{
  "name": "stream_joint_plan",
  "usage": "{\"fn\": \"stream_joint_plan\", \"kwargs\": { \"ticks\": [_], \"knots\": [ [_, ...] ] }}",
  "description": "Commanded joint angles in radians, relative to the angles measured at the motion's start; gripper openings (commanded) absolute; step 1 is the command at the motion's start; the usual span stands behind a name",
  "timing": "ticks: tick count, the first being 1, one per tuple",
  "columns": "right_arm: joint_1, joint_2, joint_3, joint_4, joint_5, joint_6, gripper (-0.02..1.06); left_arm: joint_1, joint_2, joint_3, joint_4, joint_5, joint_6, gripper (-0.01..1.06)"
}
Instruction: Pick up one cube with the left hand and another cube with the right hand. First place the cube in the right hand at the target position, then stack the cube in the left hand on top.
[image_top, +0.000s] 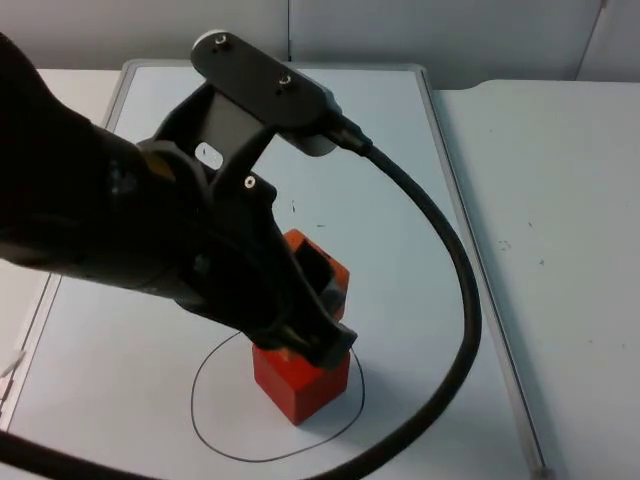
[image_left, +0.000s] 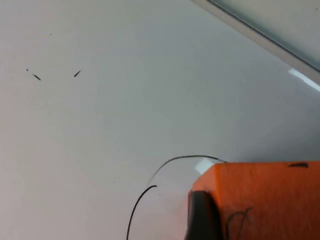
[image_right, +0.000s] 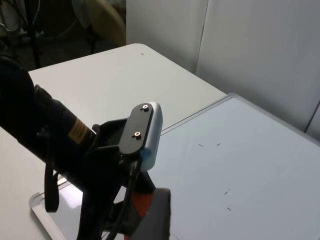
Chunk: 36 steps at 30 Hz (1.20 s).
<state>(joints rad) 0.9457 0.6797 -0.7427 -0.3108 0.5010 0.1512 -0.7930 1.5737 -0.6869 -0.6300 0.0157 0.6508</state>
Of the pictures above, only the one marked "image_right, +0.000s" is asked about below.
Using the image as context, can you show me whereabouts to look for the black stand pole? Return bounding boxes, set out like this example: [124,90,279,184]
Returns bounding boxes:
[26,0,43,69]

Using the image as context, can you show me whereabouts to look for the black cable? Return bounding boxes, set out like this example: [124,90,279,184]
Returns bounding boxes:
[43,161,60,214]
[107,159,141,240]

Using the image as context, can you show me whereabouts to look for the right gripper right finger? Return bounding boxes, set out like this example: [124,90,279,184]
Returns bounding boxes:
[129,187,174,240]

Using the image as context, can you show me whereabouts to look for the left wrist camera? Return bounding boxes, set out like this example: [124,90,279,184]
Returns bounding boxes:
[118,100,164,173]

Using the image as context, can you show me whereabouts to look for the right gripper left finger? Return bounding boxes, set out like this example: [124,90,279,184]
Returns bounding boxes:
[139,171,156,195]

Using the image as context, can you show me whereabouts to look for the grey-framed whiteboard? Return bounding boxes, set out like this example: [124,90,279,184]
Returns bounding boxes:
[28,92,320,240]

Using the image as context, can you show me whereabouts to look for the beige chair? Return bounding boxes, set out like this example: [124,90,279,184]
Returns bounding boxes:
[90,0,126,49]

